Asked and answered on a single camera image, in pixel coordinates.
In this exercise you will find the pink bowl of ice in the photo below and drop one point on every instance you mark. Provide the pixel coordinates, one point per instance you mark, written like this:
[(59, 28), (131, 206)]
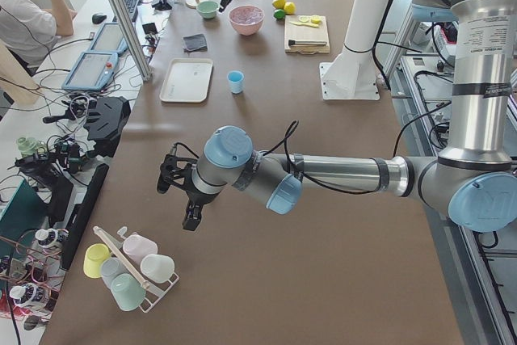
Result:
[(246, 20)]

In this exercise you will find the white plastic cup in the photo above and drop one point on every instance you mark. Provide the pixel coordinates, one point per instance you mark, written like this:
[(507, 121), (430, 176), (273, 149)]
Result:
[(158, 268)]

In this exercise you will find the pink plastic cup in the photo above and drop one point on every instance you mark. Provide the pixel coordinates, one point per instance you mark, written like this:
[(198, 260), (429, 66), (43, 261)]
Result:
[(136, 247)]

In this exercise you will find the blue plastic cup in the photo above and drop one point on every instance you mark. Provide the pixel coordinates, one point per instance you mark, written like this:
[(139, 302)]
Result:
[(236, 81)]

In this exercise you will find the grey plastic cup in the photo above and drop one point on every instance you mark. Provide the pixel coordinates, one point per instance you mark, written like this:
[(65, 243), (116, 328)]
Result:
[(110, 269)]

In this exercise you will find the green plastic cup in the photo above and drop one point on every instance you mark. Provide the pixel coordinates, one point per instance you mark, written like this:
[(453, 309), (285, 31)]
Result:
[(127, 292)]

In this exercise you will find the yellow plastic cup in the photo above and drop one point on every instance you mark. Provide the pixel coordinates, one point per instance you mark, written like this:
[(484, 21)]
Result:
[(94, 257)]

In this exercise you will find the green bowl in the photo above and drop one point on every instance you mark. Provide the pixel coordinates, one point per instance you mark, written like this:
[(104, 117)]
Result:
[(207, 9)]

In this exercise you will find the whole yellow lemon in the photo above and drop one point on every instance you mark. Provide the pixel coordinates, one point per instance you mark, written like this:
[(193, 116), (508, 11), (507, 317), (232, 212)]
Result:
[(278, 4), (289, 8)]

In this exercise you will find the green lime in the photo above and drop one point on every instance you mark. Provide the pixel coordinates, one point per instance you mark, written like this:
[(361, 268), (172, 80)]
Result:
[(279, 14)]

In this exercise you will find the grey folded cloth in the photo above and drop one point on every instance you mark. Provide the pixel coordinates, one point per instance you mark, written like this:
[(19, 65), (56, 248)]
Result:
[(194, 43)]

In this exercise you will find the bamboo cutting board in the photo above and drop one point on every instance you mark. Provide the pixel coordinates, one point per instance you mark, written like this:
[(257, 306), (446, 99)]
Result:
[(292, 32)]

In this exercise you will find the steel muddler black cap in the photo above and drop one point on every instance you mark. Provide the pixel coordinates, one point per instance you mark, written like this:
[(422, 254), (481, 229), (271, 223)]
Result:
[(307, 42)]

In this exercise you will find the yellow plastic knife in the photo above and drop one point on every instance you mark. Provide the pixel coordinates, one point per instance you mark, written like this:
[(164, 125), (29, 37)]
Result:
[(304, 24)]

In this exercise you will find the cream rabbit tray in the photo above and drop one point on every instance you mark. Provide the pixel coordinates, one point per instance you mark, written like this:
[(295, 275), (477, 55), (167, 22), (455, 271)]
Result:
[(186, 81)]

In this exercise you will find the black flat case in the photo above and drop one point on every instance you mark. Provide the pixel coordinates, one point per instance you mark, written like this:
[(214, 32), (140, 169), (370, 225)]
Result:
[(79, 221)]

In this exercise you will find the teach pendant far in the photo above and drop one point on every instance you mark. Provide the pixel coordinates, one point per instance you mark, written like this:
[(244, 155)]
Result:
[(109, 38)]

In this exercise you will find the teach pendant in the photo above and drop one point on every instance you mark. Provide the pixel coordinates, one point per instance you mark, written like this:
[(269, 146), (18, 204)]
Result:
[(109, 38), (92, 71)]

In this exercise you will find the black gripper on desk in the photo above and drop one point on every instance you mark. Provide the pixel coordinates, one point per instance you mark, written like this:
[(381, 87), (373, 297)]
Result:
[(104, 119)]

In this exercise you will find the black computer mouse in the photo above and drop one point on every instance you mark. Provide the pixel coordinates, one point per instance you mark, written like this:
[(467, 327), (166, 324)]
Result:
[(98, 18)]

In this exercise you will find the bottle in copper rack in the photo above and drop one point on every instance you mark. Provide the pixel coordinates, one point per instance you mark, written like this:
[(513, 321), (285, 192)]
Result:
[(51, 239)]

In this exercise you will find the teach pendant near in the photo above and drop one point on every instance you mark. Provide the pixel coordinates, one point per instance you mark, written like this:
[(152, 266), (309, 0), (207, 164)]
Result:
[(92, 71)]

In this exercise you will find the seated person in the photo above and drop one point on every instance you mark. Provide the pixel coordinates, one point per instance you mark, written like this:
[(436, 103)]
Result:
[(30, 32)]

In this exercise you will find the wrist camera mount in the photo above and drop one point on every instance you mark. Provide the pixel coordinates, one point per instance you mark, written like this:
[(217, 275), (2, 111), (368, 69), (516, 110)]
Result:
[(176, 170)]

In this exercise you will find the wooden rack handle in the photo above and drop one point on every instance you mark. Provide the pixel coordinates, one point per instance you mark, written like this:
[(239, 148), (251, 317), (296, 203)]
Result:
[(115, 246)]

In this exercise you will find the white wire cup rack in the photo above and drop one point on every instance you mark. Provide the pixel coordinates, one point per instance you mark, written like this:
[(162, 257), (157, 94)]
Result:
[(156, 292)]

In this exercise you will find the aluminium frame post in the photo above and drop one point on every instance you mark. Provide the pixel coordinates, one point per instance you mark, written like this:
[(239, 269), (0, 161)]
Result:
[(129, 34)]

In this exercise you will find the copper wire bottle rack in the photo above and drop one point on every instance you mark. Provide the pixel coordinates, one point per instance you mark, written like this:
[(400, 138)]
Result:
[(32, 264)]

